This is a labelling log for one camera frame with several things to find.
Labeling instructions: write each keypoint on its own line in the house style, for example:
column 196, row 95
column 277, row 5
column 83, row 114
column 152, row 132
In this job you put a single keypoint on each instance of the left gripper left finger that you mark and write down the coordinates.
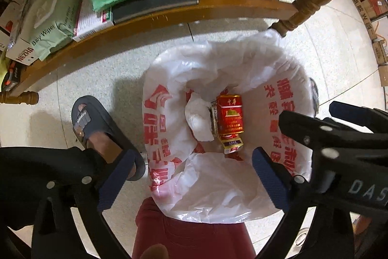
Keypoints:
column 54, row 232

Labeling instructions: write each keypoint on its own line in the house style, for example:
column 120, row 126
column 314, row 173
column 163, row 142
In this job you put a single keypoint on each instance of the grey slipper foot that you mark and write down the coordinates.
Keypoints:
column 315, row 96
column 95, row 129

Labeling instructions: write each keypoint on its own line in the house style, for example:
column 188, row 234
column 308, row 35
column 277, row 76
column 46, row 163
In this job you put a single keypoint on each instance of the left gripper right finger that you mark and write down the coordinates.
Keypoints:
column 331, row 232

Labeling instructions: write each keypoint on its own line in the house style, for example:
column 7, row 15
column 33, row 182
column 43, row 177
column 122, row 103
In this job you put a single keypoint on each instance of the white red trash bag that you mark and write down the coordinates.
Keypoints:
column 195, row 181

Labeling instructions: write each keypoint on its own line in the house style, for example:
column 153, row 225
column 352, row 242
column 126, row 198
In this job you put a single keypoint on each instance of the left grey slipper foot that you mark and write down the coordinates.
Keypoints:
column 95, row 129

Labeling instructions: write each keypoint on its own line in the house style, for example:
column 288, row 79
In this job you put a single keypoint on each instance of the red gold cigarette pack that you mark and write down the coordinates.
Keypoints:
column 231, row 143

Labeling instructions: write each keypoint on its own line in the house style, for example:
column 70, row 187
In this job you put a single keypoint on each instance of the cardboard boxes on floor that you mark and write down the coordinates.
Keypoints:
column 371, row 12

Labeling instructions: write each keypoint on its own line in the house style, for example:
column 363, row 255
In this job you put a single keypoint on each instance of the right grey slipper foot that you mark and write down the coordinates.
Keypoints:
column 315, row 96

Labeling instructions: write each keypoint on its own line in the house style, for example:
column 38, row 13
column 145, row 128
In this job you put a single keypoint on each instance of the white tissue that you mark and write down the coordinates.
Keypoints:
column 197, row 113

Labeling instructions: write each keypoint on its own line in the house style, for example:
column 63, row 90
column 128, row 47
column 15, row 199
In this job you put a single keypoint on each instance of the baby wipes pack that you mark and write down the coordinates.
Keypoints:
column 49, row 25

